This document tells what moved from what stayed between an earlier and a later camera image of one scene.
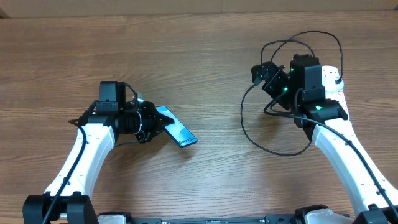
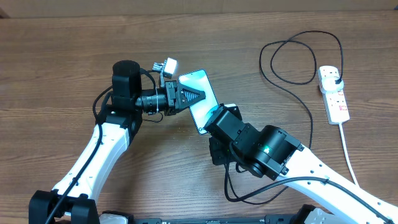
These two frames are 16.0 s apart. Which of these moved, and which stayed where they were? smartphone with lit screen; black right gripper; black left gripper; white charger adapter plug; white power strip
Moved: black right gripper; smartphone with lit screen; black left gripper
Stayed: white power strip; white charger adapter plug
